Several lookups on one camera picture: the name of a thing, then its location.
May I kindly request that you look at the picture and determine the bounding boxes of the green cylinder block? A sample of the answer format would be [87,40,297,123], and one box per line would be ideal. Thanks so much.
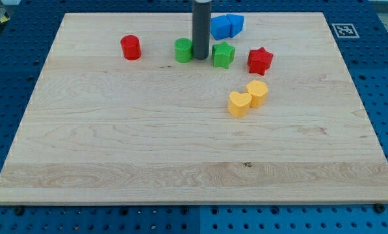
[174,38,192,63]

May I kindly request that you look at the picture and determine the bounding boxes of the yellow heart block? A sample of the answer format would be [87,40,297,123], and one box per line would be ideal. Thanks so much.
[227,92,252,118]

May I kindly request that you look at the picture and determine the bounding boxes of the green star block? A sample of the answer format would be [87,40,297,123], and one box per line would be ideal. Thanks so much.
[212,42,235,69]

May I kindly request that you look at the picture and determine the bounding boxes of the yellow hexagon block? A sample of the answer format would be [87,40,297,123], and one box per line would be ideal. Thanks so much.
[246,80,268,108]

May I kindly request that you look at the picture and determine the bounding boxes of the light wooden board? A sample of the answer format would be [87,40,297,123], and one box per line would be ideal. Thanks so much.
[0,12,388,205]

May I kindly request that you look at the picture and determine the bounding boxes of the red star block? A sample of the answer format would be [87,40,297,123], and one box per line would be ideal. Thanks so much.
[247,47,274,75]

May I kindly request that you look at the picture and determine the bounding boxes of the blue cube block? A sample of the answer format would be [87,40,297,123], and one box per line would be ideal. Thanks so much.
[210,15,231,40]

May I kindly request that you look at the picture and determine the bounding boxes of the red cylinder block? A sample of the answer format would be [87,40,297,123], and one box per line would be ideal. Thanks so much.
[120,34,142,60]

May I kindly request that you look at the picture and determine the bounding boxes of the blue wedge block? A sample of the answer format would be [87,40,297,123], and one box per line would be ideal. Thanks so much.
[226,14,245,38]

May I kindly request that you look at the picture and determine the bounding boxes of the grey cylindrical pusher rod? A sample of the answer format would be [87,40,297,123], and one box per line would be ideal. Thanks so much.
[192,0,211,60]

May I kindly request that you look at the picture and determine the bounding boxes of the white fiducial marker tag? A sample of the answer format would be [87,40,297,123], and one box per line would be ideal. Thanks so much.
[331,23,359,38]

